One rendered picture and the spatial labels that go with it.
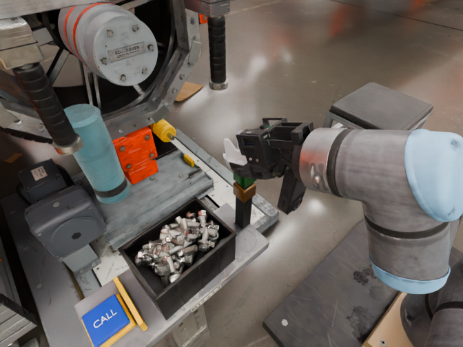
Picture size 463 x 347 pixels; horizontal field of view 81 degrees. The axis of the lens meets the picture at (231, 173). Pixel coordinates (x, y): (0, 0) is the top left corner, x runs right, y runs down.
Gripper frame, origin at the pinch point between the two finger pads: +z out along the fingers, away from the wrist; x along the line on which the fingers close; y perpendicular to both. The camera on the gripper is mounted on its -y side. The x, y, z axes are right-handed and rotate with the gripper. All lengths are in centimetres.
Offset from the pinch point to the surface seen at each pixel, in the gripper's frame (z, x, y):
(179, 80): 31.9, -14.4, 14.5
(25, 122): 33.6, 25.1, 18.7
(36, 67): 5.8, 21.8, 25.5
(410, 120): 2, -105, -38
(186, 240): 3.3, 14.8, -11.6
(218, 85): 8.8, -9.8, 12.2
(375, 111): 16, -100, -31
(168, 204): 60, -4, -32
